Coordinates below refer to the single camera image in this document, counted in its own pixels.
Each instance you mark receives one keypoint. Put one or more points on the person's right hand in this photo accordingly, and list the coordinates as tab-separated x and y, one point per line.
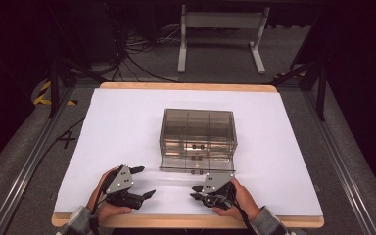
246	202

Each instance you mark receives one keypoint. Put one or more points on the white table sheet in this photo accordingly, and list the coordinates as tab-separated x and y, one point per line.
127	124

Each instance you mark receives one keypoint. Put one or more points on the black metal stand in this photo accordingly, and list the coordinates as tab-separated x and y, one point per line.
55	84
321	94

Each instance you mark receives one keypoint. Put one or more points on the wooden table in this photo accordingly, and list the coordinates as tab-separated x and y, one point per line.
189	86

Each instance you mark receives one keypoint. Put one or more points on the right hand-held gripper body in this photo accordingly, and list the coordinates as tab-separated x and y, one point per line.
217	182

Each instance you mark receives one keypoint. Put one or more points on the smoky transparent drawer box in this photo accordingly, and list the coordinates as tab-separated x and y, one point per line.
197	127

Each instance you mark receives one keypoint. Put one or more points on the yellow black floor tape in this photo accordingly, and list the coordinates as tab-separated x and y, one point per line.
40	99

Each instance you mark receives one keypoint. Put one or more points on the person's left hand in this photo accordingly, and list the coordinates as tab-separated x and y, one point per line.
111	212

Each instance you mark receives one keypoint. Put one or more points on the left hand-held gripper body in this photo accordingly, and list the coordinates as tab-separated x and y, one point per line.
120	181

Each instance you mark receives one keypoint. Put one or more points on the aluminium floor rail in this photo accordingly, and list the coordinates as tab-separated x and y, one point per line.
32	156
339	163

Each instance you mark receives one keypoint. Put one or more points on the white metal desk frame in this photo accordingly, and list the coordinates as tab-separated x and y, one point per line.
223	20

